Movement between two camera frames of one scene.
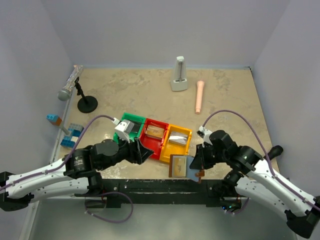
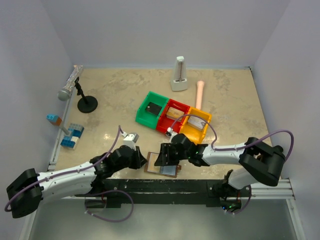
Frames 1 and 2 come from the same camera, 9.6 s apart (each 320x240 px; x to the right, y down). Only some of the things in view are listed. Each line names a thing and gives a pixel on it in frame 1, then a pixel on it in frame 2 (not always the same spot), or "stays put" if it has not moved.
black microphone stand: (86, 104) stays put
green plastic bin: (139, 121) -> (146, 118)
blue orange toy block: (54, 118) stays put
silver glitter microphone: (64, 94) stays put
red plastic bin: (153, 136) -> (164, 122)
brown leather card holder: (179, 167) -> (170, 171)
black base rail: (117, 192) stays put
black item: (136, 127) -> (153, 108)
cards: (154, 132) -> (174, 114)
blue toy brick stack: (75, 130) stays put
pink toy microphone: (200, 88) stays put
